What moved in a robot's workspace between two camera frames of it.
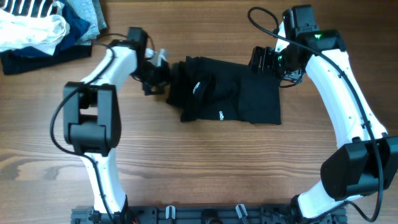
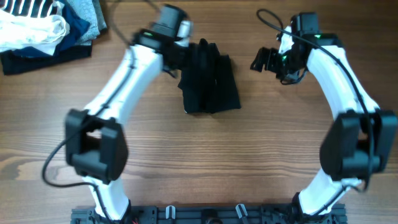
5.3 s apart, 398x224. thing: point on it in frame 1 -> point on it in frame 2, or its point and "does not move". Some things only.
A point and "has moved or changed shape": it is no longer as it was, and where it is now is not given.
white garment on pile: (43, 33) does not move
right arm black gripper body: (276, 63) does not move
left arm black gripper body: (151, 76) -> (182, 59)
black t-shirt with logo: (210, 90) has moved or changed shape
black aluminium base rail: (198, 214) does not move
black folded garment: (12, 64) does not move
